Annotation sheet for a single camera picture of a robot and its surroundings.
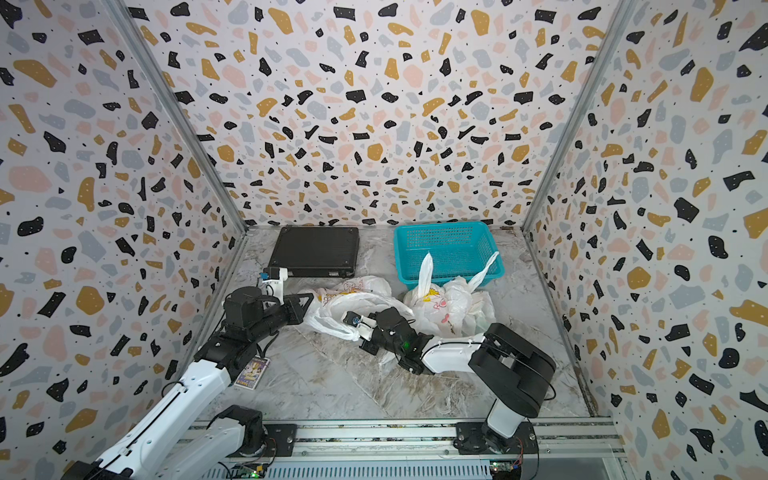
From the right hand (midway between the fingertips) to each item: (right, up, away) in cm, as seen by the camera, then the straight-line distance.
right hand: (355, 322), depth 83 cm
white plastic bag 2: (+24, +4, -3) cm, 24 cm away
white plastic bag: (+3, +7, +1) cm, 8 cm away
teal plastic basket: (+34, +21, +31) cm, 51 cm away
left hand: (-9, +9, -6) cm, 14 cm away
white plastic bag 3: (+36, +2, +5) cm, 36 cm away
